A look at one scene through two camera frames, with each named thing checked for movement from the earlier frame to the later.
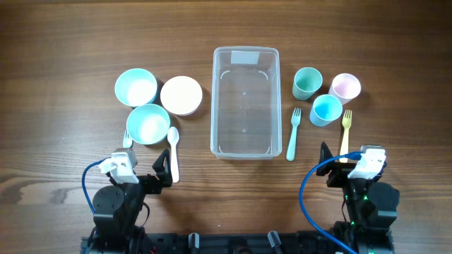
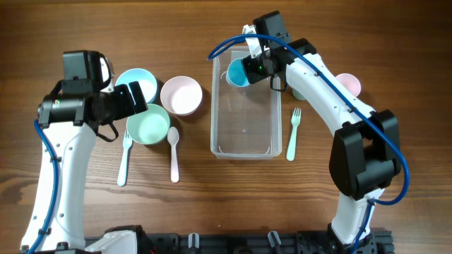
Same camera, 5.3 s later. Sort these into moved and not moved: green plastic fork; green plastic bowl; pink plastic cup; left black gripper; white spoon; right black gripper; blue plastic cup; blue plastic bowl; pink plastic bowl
Moved: left black gripper; blue plastic cup; right black gripper
Not moved: white spoon; blue plastic bowl; pink plastic bowl; green plastic bowl; pink plastic cup; green plastic fork
